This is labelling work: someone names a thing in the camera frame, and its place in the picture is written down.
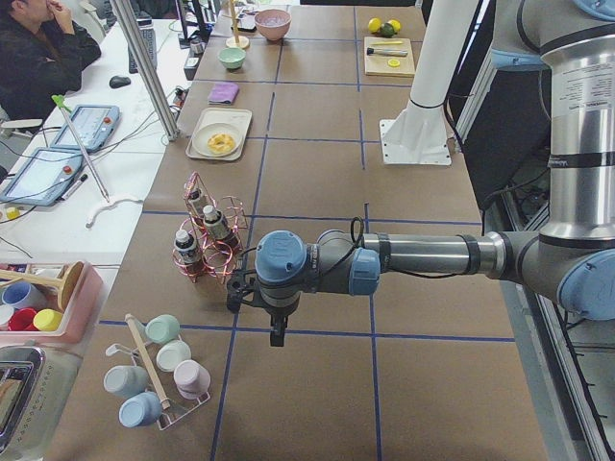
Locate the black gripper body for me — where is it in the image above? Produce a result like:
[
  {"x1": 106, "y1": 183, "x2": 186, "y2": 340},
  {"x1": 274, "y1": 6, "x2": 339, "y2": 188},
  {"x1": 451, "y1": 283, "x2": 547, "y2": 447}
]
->
[{"x1": 260, "y1": 290, "x2": 301, "y2": 331}]

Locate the tea bottle white cap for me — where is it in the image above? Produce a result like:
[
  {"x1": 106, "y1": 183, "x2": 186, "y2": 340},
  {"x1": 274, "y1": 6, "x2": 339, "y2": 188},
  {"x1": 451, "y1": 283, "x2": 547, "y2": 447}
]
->
[{"x1": 175, "y1": 229, "x2": 201, "y2": 275}]

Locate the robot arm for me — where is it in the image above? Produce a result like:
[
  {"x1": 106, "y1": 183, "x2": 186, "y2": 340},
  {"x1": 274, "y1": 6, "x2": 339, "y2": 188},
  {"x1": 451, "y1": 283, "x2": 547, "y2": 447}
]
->
[{"x1": 254, "y1": 1, "x2": 614, "y2": 347}]

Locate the tea bottle in rack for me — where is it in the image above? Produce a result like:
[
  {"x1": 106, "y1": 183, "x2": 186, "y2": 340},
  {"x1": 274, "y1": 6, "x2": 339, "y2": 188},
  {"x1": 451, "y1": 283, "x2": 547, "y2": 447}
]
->
[
  {"x1": 186, "y1": 188, "x2": 209, "y2": 220},
  {"x1": 203, "y1": 205, "x2": 239, "y2": 250}
]

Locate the beige serving tray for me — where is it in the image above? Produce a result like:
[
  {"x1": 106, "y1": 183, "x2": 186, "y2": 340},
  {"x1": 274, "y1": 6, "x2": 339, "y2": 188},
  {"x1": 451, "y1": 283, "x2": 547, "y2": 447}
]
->
[{"x1": 185, "y1": 108, "x2": 252, "y2": 161}]

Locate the pink cup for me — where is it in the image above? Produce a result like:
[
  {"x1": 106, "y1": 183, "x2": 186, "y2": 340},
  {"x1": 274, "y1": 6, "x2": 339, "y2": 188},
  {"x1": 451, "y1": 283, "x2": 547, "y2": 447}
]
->
[{"x1": 173, "y1": 359, "x2": 211, "y2": 400}]

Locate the white cup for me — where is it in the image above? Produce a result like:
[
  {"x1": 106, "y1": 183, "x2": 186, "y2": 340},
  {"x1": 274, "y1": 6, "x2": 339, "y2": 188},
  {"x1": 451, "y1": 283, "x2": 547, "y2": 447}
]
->
[{"x1": 156, "y1": 339, "x2": 191, "y2": 373}]

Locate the mint green cup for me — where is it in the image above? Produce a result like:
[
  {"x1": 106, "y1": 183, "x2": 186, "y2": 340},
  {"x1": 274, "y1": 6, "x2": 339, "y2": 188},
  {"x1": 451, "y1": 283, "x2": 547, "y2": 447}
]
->
[{"x1": 145, "y1": 314, "x2": 181, "y2": 345}]

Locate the light blue cup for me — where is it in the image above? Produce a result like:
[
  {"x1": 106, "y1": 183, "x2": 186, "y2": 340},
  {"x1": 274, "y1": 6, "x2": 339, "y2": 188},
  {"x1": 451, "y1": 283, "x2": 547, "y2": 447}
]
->
[{"x1": 118, "y1": 391, "x2": 162, "y2": 428}]

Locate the grey blue cup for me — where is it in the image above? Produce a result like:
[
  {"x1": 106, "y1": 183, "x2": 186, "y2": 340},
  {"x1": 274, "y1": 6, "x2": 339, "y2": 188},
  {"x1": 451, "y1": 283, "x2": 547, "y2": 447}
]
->
[{"x1": 103, "y1": 365, "x2": 149, "y2": 399}]

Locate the glazed donut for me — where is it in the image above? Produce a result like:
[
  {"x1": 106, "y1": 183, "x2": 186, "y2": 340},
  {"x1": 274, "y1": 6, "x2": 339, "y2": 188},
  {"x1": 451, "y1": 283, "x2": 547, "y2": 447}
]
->
[{"x1": 207, "y1": 133, "x2": 236, "y2": 157}]

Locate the white round plate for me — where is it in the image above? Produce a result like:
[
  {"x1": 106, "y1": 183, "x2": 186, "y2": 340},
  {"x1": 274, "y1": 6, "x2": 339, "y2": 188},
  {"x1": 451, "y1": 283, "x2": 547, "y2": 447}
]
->
[{"x1": 192, "y1": 123, "x2": 243, "y2": 158}]

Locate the pink storage bin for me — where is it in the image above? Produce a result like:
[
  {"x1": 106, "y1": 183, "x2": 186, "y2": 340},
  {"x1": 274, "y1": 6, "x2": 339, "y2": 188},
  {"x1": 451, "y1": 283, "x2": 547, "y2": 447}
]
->
[{"x1": 1, "y1": 261, "x2": 103, "y2": 345}]

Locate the purple folded cloth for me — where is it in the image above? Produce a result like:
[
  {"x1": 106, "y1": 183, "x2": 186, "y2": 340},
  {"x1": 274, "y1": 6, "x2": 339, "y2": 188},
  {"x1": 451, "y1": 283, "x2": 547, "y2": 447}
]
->
[{"x1": 208, "y1": 82, "x2": 239, "y2": 105}]

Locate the mint green bowl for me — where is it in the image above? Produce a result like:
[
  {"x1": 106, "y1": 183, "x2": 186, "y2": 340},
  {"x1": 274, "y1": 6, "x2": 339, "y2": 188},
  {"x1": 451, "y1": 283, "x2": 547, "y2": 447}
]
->
[{"x1": 218, "y1": 47, "x2": 246, "y2": 70}]

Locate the teach pendant tablet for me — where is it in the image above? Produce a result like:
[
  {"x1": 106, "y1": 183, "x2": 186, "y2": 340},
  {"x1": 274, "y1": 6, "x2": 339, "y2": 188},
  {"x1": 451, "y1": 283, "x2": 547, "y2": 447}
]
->
[
  {"x1": 1, "y1": 147, "x2": 83, "y2": 206},
  {"x1": 70, "y1": 105, "x2": 121, "y2": 154}
]

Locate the wooden cutting board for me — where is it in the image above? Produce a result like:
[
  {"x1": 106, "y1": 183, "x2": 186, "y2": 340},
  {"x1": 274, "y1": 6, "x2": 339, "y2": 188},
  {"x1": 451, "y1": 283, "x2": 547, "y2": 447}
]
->
[{"x1": 363, "y1": 36, "x2": 415, "y2": 77}]

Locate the metal muddler black tip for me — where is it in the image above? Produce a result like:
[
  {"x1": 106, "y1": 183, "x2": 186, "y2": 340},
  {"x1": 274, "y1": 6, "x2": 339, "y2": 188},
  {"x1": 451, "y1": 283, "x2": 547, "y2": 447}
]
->
[{"x1": 366, "y1": 47, "x2": 409, "y2": 57}]

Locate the black computer mouse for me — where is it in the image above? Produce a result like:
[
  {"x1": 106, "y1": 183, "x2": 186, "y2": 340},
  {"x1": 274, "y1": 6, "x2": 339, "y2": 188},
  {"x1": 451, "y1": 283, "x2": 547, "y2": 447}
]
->
[{"x1": 109, "y1": 76, "x2": 132, "y2": 89}]

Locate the pink bowl with ice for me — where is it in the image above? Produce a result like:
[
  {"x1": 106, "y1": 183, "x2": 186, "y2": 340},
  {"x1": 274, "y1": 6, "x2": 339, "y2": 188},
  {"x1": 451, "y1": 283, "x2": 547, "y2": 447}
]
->
[{"x1": 255, "y1": 10, "x2": 291, "y2": 41}]

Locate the wooden mug tree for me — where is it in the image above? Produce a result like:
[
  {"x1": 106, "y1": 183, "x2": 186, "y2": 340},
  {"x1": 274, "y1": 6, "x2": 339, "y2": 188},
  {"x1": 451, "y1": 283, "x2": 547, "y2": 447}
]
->
[{"x1": 226, "y1": 0, "x2": 250, "y2": 50}]

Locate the green lime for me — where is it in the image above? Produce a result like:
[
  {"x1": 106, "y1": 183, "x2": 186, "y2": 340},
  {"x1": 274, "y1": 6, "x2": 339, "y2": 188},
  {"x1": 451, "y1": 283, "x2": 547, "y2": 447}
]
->
[{"x1": 379, "y1": 23, "x2": 396, "y2": 37}]

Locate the yellow lemon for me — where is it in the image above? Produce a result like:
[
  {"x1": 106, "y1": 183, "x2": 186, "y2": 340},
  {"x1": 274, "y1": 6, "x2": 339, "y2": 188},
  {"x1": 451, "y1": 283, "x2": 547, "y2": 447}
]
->
[
  {"x1": 387, "y1": 19, "x2": 402, "y2": 34},
  {"x1": 368, "y1": 17, "x2": 381, "y2": 34}
]

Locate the seated person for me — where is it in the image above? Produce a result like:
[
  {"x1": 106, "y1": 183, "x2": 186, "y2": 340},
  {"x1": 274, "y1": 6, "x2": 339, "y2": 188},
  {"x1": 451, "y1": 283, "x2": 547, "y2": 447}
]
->
[{"x1": 1, "y1": 1, "x2": 101, "y2": 120}]

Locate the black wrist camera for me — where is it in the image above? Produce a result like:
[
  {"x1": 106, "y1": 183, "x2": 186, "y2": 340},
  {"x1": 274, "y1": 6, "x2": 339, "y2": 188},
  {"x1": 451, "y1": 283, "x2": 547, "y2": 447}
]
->
[{"x1": 226, "y1": 269, "x2": 256, "y2": 314}]

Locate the copper wire bottle rack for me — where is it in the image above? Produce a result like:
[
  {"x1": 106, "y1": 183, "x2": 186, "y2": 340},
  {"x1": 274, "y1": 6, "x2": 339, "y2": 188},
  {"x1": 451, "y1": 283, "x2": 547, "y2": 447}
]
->
[{"x1": 172, "y1": 172, "x2": 248, "y2": 283}]

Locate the white wire cup rack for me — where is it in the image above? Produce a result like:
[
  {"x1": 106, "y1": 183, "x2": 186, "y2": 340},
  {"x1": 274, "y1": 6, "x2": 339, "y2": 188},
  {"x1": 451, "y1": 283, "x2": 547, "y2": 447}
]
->
[{"x1": 105, "y1": 314, "x2": 211, "y2": 431}]

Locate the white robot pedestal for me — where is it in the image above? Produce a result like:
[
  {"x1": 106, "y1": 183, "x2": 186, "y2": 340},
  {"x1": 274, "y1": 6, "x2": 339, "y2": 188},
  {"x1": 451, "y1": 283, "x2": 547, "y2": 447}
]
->
[{"x1": 381, "y1": 0, "x2": 480, "y2": 166}]

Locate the aluminium frame post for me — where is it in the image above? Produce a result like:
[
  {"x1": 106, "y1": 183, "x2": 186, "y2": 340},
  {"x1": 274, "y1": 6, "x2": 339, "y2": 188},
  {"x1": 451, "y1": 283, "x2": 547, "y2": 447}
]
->
[{"x1": 111, "y1": 0, "x2": 180, "y2": 142}]

